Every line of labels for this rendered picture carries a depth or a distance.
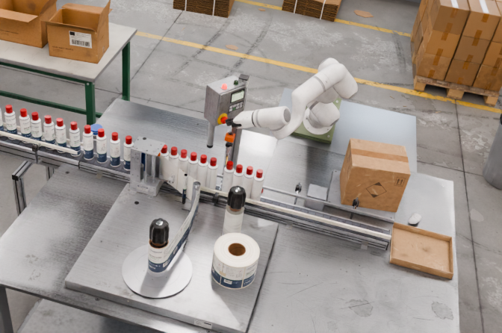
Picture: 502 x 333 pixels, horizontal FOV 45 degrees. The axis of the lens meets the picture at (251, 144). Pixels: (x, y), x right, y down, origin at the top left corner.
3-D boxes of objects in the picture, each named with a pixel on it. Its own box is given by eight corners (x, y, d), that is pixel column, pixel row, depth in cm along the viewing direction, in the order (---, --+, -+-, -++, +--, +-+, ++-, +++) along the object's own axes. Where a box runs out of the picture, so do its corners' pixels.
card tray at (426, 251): (389, 263, 294) (391, 257, 291) (392, 227, 314) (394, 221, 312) (451, 279, 290) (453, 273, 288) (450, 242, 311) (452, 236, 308)
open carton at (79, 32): (39, 63, 407) (34, 11, 384) (66, 30, 447) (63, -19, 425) (95, 72, 406) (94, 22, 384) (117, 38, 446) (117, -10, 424)
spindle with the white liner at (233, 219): (219, 240, 285) (225, 193, 267) (224, 227, 292) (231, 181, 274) (237, 244, 284) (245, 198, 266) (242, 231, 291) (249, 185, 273)
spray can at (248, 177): (238, 198, 309) (243, 169, 297) (242, 193, 313) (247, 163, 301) (247, 202, 308) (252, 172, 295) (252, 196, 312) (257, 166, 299)
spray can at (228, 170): (219, 193, 311) (222, 163, 298) (224, 188, 314) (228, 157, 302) (227, 198, 309) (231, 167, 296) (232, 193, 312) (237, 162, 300)
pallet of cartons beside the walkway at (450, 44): (496, 107, 591) (533, 24, 537) (411, 90, 596) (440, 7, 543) (481, 51, 686) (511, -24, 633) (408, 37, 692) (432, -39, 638)
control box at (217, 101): (202, 117, 292) (206, 83, 281) (229, 107, 302) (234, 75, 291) (216, 128, 287) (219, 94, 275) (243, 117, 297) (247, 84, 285)
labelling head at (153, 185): (129, 189, 304) (129, 149, 289) (139, 174, 314) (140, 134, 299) (155, 196, 303) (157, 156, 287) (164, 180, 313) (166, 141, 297)
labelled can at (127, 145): (122, 169, 316) (122, 138, 303) (125, 163, 320) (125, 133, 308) (131, 172, 315) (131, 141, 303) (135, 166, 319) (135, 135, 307)
